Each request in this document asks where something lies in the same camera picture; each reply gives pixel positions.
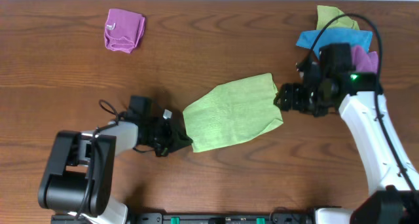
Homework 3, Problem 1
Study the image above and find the blue cloth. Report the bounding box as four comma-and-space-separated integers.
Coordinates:
296, 28, 373, 58

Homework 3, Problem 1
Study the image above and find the folded purple cloth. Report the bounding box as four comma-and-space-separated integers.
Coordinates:
104, 9, 146, 54

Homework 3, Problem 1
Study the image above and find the purple crumpled cloth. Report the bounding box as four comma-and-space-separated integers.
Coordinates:
351, 45, 378, 73

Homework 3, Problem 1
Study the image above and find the light green cloth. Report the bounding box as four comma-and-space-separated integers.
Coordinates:
183, 73, 283, 153

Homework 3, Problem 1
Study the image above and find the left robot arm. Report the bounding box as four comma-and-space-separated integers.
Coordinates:
37, 96, 192, 223

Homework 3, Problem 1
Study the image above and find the olive green cloth at back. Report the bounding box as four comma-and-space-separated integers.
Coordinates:
316, 5, 359, 30

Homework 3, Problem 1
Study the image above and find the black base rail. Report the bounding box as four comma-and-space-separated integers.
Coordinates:
50, 205, 357, 224

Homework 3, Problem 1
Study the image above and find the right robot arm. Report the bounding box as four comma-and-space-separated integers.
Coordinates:
274, 43, 418, 223

